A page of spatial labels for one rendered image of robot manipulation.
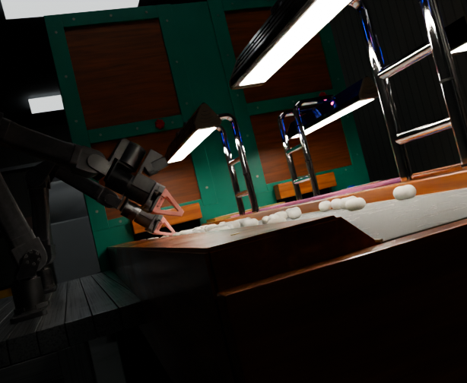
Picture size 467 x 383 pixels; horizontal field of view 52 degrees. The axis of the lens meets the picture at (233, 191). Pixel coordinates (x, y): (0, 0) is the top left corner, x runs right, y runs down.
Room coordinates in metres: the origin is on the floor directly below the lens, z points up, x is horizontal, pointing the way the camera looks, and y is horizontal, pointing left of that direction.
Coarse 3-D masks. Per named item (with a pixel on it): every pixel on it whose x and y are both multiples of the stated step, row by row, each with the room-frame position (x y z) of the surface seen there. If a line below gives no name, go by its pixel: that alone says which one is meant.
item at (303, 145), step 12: (324, 96) 1.74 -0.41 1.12; (300, 108) 1.88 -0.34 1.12; (312, 108) 1.89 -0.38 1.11; (300, 120) 1.70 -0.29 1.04; (300, 132) 1.70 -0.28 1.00; (288, 144) 1.85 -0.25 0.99; (300, 144) 1.72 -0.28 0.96; (288, 156) 1.84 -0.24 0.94; (312, 168) 1.70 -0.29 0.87; (300, 180) 1.78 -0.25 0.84; (312, 180) 1.70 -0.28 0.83; (300, 192) 1.85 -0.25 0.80
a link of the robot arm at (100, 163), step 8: (120, 144) 1.18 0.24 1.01; (128, 144) 1.19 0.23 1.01; (136, 144) 1.19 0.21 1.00; (120, 152) 1.17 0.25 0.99; (128, 152) 1.18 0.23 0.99; (136, 152) 1.18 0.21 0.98; (144, 152) 1.20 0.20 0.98; (88, 160) 1.11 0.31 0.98; (96, 160) 1.12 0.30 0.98; (104, 160) 1.13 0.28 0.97; (112, 160) 1.15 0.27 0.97; (120, 160) 1.17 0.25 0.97; (128, 160) 1.17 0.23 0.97; (136, 160) 1.18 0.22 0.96; (96, 168) 1.12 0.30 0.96; (104, 168) 1.13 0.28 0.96; (136, 168) 1.19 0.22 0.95; (96, 176) 1.19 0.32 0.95
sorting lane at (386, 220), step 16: (448, 192) 0.66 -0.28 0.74; (464, 192) 0.59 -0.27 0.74; (368, 208) 0.73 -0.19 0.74; (384, 208) 0.64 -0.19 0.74; (400, 208) 0.58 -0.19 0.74; (416, 208) 0.52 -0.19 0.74; (432, 208) 0.48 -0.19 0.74; (448, 208) 0.44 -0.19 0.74; (464, 208) 0.41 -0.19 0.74; (352, 224) 0.51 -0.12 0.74; (368, 224) 0.47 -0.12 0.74; (384, 224) 0.43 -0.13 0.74; (400, 224) 0.40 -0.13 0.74; (416, 224) 0.37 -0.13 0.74; (432, 224) 0.35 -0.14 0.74; (384, 240) 0.33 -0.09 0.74
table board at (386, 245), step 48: (432, 240) 0.31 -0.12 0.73; (240, 288) 0.28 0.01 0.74; (288, 288) 0.28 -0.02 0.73; (336, 288) 0.29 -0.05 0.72; (384, 288) 0.30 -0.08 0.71; (432, 288) 0.31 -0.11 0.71; (240, 336) 0.27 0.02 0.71; (288, 336) 0.28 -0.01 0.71; (336, 336) 0.29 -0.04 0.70; (384, 336) 0.30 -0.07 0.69; (432, 336) 0.31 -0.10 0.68
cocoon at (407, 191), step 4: (396, 188) 0.74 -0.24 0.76; (400, 188) 0.73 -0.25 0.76; (404, 188) 0.72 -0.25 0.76; (408, 188) 0.72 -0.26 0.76; (412, 188) 0.72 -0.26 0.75; (396, 192) 0.73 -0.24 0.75; (400, 192) 0.73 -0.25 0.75; (404, 192) 0.72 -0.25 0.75; (408, 192) 0.72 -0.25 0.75; (412, 192) 0.72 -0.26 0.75; (396, 196) 0.73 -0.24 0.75; (400, 196) 0.73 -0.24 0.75; (404, 196) 0.72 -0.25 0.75; (408, 196) 0.72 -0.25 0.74; (412, 196) 0.72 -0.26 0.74
